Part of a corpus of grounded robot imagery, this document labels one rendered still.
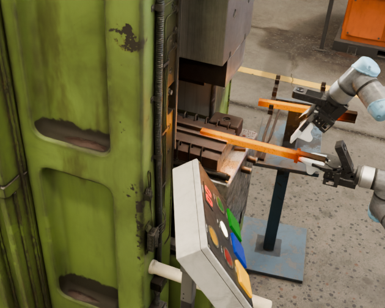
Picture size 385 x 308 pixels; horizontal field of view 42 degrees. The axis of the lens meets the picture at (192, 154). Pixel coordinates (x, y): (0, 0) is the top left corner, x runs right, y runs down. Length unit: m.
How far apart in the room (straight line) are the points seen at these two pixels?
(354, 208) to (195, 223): 2.14
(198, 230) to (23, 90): 0.72
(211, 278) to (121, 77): 0.57
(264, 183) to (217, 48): 1.88
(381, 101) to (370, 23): 3.72
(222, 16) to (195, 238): 0.64
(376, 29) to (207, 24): 3.88
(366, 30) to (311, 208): 2.54
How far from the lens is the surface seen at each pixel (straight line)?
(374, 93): 1.58
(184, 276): 1.48
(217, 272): 1.22
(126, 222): 1.68
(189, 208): 1.27
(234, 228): 1.47
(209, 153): 1.81
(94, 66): 1.48
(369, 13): 5.24
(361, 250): 3.01
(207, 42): 1.52
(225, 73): 1.60
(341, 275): 2.84
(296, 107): 2.17
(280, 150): 1.82
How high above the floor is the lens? 2.03
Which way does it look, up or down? 36 degrees down
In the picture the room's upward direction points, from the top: 4 degrees clockwise
